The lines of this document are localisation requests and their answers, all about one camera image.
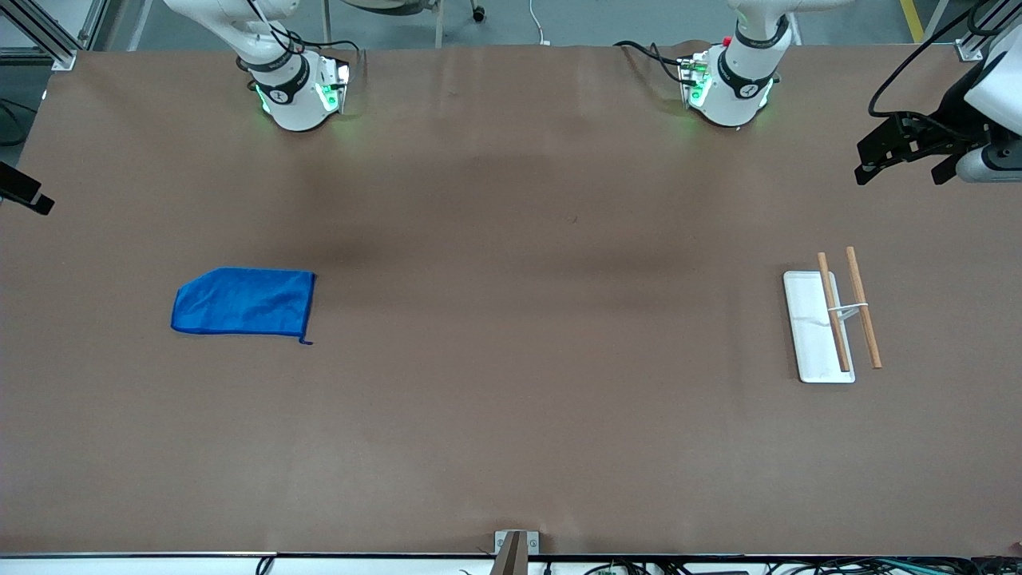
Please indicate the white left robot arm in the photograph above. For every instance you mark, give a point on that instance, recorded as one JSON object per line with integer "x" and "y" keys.
{"x": 738, "y": 88}

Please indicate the chair with wooden legs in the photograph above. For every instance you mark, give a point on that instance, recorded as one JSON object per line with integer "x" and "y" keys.
{"x": 391, "y": 6}

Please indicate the blue towel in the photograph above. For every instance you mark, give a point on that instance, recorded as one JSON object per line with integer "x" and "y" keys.
{"x": 239, "y": 303}

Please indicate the grey metal bracket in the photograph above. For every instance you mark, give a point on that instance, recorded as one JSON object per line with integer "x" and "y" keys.
{"x": 533, "y": 543}

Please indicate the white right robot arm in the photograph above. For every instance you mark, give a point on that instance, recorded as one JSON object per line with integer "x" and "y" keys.
{"x": 291, "y": 104}

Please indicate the white rack with wooden bars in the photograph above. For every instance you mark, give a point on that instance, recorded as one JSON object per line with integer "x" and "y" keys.
{"x": 810, "y": 335}

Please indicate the brown table cover sheet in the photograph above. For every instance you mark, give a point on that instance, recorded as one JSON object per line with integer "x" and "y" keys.
{"x": 511, "y": 447}

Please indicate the aluminium frame post with bracket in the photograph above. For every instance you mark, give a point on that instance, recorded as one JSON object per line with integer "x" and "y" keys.
{"x": 970, "y": 50}
{"x": 64, "y": 60}

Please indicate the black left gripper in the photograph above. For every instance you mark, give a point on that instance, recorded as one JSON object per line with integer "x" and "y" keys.
{"x": 952, "y": 111}

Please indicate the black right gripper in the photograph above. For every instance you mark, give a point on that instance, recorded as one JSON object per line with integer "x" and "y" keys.
{"x": 17, "y": 187}

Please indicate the dark camera post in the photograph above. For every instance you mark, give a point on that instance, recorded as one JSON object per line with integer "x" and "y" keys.
{"x": 511, "y": 559}

